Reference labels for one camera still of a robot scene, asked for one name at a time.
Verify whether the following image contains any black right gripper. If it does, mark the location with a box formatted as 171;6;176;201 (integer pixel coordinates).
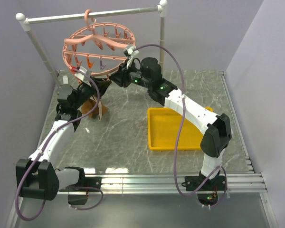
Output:
108;59;152;90

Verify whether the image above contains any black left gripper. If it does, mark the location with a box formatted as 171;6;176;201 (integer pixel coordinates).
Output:
73;76;112;109

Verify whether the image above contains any brown underwear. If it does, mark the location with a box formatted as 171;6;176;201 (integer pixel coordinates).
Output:
81;96;109;120

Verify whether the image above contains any pink round clip hanger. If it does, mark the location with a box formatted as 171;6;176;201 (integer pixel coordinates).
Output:
62;9;135;80

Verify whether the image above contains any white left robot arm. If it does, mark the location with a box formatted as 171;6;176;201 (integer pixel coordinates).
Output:
16;78;111;200

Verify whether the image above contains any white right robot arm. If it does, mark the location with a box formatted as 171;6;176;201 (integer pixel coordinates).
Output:
109;57;232;190

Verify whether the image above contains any orange clothes peg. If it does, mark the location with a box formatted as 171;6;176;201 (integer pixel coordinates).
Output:
86;56;95;69

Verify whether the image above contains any yellow plastic tray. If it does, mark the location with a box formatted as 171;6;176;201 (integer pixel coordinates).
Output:
147;107;203;151

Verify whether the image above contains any white metal drying rack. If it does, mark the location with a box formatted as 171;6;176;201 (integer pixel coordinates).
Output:
16;0;168;86

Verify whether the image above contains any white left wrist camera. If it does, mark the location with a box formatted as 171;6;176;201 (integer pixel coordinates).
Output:
71;66;91;86

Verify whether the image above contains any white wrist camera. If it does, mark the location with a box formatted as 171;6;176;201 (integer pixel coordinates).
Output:
123;45;139;69
71;66;91;86

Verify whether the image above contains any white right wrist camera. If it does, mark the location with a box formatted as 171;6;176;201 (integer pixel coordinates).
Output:
123;45;139;69

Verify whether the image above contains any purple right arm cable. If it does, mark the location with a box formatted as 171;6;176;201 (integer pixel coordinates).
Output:
133;44;228;210

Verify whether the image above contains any aluminium rail frame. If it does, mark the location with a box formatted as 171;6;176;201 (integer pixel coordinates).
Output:
4;71;280;228

